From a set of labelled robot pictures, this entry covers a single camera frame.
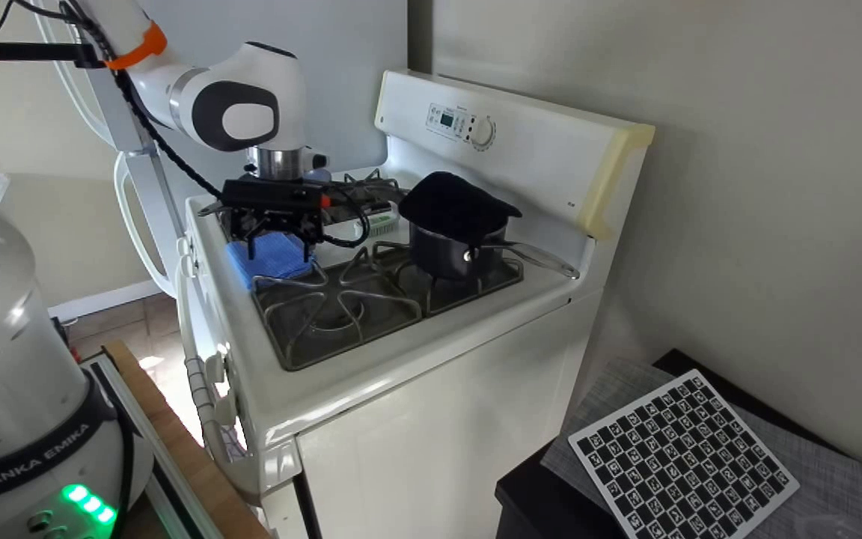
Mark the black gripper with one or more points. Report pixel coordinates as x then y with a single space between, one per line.
276 224

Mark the blue towel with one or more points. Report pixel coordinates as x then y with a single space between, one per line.
276 264

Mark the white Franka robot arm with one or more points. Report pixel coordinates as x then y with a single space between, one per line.
12 330

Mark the white striped kitchen towel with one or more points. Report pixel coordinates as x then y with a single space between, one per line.
214 409

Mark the black stove grate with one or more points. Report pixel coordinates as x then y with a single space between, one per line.
344 300
365 191

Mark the dark metal pot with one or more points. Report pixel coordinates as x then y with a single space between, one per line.
440 258

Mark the robot stand with wooden edge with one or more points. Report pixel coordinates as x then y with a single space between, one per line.
187 450

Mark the pale grey refrigerator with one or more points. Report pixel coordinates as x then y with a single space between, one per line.
371 41

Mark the white gas stove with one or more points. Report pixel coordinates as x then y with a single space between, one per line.
433 421

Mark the black rod with orange tape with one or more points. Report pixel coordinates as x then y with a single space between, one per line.
23 48

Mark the black side table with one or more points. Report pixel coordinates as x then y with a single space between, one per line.
530 509

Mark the black white calibration checkerboard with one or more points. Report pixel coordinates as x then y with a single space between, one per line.
680 460

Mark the black white checker calibration board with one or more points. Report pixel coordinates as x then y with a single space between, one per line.
850 489

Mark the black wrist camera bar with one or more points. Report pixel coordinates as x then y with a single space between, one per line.
276 195

